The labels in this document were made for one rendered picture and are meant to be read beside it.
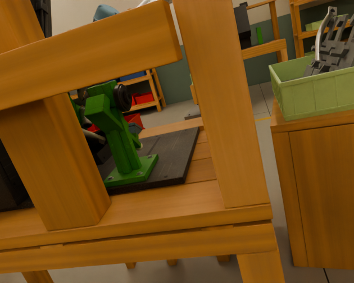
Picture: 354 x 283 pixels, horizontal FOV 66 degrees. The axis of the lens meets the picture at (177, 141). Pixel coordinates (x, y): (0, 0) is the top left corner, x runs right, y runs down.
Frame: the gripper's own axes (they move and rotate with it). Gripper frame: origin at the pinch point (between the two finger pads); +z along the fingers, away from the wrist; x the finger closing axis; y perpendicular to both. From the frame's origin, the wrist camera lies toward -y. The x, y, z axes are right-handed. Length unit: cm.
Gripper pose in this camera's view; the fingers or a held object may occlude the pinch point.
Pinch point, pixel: (82, 99)
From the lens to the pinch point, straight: 113.6
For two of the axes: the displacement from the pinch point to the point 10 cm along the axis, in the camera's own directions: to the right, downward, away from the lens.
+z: -4.5, 7.2, 5.4
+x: -7.6, 0.2, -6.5
